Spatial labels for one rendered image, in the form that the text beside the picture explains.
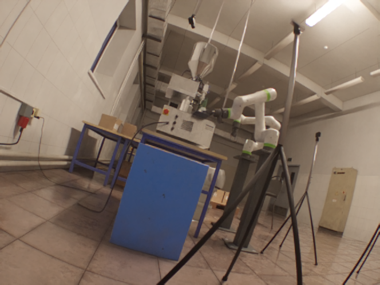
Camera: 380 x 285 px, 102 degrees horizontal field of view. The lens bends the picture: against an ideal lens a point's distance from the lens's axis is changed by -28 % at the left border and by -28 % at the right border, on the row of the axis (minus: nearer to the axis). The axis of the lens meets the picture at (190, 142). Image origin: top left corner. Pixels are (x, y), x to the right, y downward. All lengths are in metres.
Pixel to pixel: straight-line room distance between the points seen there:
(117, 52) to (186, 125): 3.00
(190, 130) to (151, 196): 0.83
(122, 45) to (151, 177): 3.71
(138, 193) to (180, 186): 0.23
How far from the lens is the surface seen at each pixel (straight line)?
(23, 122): 1.94
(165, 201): 1.19
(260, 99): 1.99
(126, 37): 4.69
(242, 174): 2.65
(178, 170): 1.18
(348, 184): 6.66
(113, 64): 4.40
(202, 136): 1.85
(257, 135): 2.18
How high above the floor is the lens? 0.52
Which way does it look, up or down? 8 degrees up
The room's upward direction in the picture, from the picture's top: 18 degrees clockwise
